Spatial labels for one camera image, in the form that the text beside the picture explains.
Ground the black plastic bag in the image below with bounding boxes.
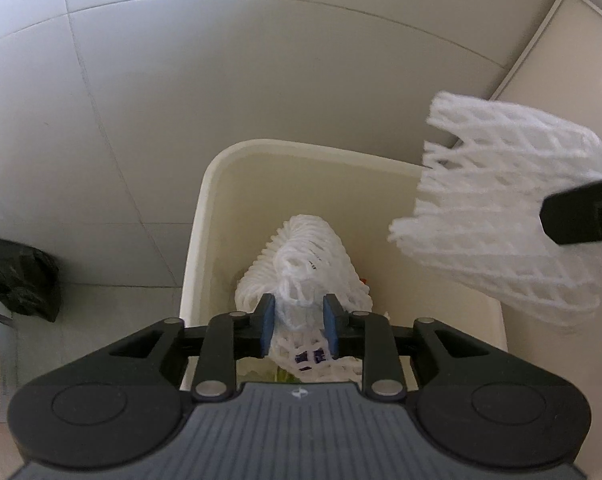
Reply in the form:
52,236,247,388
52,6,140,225
0,235,62,323

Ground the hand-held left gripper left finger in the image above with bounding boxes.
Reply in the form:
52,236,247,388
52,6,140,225
107,293,277,403

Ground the white cabinet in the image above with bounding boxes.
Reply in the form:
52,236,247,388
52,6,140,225
488,0,602,161

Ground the white foam fruit net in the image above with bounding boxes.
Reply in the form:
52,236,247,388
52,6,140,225
235,215,374,386
388,91,602,328

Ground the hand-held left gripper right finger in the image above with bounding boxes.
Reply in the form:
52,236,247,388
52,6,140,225
321,293,490,402

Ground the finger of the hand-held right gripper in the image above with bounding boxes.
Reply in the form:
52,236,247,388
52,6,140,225
538,175,602,247

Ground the cream plastic bin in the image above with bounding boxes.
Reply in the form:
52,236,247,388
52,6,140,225
179,138,509,393

